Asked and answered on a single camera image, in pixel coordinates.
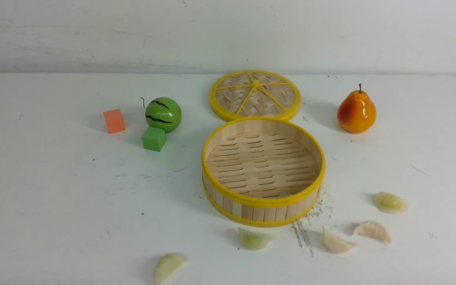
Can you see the orange foam cube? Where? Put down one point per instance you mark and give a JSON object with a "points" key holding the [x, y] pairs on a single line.
{"points": [[114, 121]]}

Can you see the bamboo steamer tray yellow rim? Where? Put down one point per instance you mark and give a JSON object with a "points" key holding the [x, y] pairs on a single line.
{"points": [[262, 172]]}

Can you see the green toy watermelon ball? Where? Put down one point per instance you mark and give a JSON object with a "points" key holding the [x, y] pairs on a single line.
{"points": [[163, 113]]}

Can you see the bamboo steamer lid yellow rim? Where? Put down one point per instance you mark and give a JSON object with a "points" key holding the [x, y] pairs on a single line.
{"points": [[254, 93]]}

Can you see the orange yellow toy pear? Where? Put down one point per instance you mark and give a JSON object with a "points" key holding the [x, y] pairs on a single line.
{"points": [[357, 113]]}

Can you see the white pleated dumpling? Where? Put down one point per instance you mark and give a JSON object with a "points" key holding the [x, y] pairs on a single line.
{"points": [[372, 229]]}

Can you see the green foam cube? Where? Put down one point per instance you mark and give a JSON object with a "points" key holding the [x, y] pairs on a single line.
{"points": [[154, 139]]}

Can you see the pale green dumpling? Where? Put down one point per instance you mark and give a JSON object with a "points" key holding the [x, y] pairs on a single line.
{"points": [[167, 265]]}

